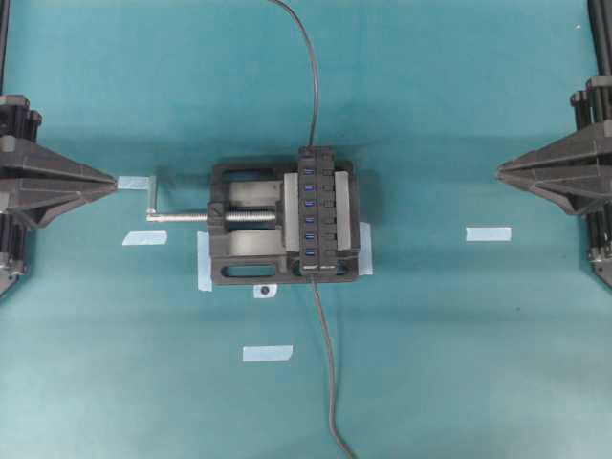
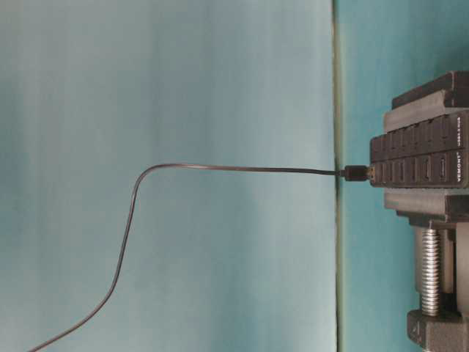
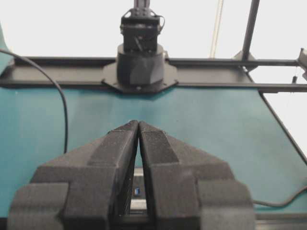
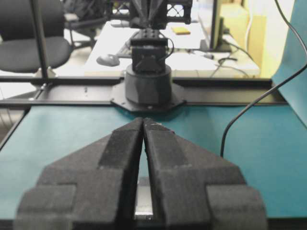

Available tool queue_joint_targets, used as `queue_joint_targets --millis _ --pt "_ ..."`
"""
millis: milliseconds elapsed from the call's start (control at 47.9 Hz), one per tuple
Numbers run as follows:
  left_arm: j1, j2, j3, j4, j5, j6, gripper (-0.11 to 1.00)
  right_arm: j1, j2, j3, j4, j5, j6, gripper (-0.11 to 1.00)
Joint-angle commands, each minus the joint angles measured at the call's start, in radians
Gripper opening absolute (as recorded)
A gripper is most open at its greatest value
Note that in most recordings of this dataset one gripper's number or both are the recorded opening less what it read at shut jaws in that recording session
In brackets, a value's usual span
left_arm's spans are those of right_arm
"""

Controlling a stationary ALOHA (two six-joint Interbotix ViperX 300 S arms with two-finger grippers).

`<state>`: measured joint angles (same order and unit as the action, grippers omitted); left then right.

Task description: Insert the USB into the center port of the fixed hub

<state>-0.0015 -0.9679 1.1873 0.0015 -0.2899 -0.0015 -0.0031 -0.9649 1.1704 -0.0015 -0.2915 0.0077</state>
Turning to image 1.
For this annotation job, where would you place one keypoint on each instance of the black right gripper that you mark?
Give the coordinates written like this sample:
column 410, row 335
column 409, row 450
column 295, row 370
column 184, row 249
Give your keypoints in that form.
column 590, row 143

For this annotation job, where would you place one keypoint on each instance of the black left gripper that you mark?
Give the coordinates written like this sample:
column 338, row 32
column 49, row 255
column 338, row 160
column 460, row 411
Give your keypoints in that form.
column 36, row 203

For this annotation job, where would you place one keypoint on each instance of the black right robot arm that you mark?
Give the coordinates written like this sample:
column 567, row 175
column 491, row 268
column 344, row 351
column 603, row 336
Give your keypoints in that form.
column 574, row 172

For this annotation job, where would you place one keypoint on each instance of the black multi-port USB hub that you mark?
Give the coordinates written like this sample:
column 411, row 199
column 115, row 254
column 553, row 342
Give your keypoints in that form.
column 317, row 211

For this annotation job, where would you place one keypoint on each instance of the blue tape strip far left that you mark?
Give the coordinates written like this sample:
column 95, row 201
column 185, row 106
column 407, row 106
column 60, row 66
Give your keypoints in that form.
column 133, row 182

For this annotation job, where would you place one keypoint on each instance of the blue tape strip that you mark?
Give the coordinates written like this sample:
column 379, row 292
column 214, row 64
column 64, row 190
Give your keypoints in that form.
column 489, row 234
column 145, row 238
column 267, row 353
column 133, row 182

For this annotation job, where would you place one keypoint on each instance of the blue tape strip right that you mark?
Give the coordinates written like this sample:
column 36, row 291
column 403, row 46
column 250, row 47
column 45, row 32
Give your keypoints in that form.
column 489, row 234

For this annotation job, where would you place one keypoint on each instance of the blue tape strip lower left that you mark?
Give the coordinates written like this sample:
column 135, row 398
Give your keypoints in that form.
column 145, row 238

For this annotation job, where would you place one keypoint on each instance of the blue tape vise left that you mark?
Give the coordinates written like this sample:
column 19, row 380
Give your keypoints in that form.
column 204, row 278

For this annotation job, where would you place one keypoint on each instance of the blue tape vise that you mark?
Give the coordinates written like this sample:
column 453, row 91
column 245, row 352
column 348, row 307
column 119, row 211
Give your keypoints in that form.
column 204, row 278
column 365, row 258

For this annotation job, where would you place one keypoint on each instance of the blue tape vise right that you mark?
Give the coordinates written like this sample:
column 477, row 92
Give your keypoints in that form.
column 365, row 258

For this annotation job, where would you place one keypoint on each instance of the black bench vise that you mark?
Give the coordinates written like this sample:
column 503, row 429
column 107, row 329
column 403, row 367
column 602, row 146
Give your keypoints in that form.
column 253, row 224

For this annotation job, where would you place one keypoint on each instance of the taped black screw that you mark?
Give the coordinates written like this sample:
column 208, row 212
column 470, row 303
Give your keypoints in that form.
column 264, row 291

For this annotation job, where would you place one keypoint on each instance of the blue tape strip bottom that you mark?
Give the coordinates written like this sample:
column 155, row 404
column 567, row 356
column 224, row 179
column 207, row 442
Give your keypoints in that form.
column 267, row 353

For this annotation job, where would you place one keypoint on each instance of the silver vise crank handle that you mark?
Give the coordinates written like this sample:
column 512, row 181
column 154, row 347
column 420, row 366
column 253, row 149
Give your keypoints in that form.
column 153, row 216

